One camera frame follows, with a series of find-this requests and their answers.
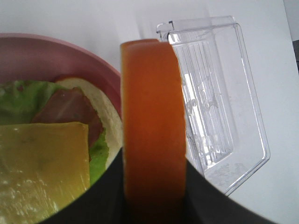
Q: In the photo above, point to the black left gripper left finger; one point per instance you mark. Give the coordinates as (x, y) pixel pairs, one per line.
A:
(103, 203)

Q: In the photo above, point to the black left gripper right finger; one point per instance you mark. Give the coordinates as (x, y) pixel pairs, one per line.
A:
(205, 204)

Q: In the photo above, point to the yellow cheese slice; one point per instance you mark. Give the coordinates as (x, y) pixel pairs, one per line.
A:
(43, 168)

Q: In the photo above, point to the white bread slice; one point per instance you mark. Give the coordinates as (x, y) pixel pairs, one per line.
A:
(109, 116)

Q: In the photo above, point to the bacon strip front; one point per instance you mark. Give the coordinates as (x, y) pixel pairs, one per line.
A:
(71, 105)

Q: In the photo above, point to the green lettuce leaf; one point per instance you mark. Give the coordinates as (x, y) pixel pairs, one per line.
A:
(21, 100)

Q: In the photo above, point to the clear right plastic container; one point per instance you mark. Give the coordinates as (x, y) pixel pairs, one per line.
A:
(226, 139)

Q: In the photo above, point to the pink round plate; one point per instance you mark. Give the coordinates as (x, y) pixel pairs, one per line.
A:
(36, 57)

